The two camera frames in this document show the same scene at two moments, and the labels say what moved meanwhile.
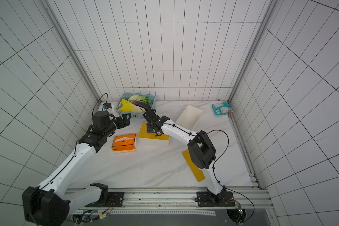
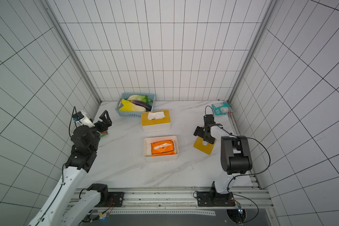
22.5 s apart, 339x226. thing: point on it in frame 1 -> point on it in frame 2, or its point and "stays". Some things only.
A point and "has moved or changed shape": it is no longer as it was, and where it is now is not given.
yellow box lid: [197, 171] has moved or changed shape
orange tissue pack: [124, 142] -> [162, 148]
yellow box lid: [143, 133] has moved or changed shape
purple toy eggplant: [142, 104] stays
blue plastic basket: [152, 97] stays
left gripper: [126, 122] -> [107, 121]
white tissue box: [189, 117] -> [147, 149]
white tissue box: [144, 141] has moved or changed shape
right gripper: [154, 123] -> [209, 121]
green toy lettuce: [140, 98] stays
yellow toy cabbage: [129, 106] stays
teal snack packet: [222, 108] stays
